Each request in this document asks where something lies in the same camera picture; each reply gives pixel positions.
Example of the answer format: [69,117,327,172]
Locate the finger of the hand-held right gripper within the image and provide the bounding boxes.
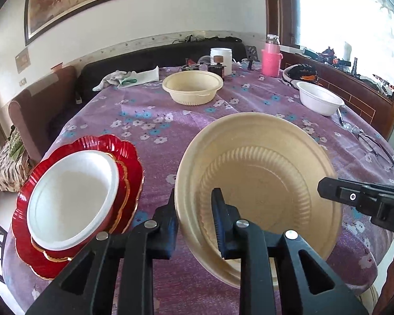
[317,177,382,216]

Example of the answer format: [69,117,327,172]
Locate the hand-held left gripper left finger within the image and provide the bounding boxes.
[25,188,180,315]

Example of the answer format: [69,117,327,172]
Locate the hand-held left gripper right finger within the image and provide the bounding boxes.
[211,188,368,315]

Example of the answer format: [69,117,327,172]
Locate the small red gold-rimmed plate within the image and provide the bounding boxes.
[30,153,132,264]

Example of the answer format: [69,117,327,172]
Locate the cream paper plate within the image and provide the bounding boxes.
[175,112,344,290]

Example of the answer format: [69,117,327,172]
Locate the large red scalloped plate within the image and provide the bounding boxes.
[11,134,146,281]

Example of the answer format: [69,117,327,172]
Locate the white bowl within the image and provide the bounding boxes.
[296,81,345,117]
[26,150,121,252]

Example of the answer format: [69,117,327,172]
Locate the deep cream bowl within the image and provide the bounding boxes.
[162,71,224,106]

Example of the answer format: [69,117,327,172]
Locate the eyeglasses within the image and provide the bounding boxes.
[357,130,394,169]

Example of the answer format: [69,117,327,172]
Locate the purple floral tablecloth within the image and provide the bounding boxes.
[2,62,394,315]

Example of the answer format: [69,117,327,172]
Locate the brown tiled window ledge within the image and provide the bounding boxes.
[278,52,394,139]

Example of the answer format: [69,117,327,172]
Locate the white paper sheet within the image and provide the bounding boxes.
[118,66,160,88]

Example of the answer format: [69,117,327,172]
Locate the pink sleeved bottle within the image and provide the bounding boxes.
[261,34,283,77]

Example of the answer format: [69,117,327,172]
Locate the small dark bottle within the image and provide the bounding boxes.
[208,55,226,80]

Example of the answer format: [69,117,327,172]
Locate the white cloth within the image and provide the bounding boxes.
[92,70,138,91]

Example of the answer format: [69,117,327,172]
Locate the white plastic jar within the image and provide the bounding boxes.
[210,48,234,76]

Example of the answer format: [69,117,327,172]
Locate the black phone stand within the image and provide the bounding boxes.
[246,45,261,71]

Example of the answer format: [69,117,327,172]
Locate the black sofa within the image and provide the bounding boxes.
[76,36,252,103]

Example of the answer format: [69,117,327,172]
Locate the patterned brown blanket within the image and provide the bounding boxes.
[0,144,31,193]

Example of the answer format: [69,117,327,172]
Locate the brown armchair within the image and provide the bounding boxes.
[8,65,80,164]

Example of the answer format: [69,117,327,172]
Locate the green patterned cushion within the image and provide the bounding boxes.
[8,127,24,159]

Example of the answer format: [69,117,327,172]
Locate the framed horse painting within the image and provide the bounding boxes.
[24,0,165,46]

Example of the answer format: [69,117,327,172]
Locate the black power adapter with cables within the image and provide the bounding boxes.
[178,58,211,73]

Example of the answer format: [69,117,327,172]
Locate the wooden window frame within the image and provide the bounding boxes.
[264,0,301,46]

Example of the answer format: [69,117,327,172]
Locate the wall plaque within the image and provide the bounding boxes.
[15,47,31,75]

